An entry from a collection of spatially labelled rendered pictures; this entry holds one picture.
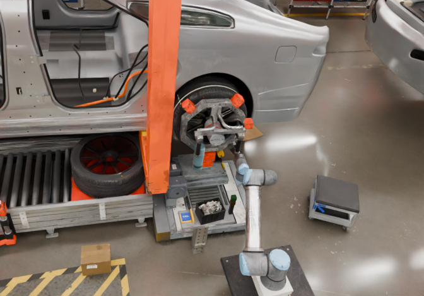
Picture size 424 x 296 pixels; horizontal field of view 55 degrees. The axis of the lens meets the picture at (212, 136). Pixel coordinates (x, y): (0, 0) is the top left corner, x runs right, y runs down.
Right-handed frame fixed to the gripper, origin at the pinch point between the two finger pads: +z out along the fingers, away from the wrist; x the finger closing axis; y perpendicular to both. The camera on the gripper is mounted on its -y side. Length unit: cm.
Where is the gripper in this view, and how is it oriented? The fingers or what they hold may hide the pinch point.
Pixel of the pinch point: (231, 140)
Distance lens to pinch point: 368.9
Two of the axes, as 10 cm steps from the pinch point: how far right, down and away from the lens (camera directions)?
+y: 6.0, 4.8, 6.4
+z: -2.3, -6.6, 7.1
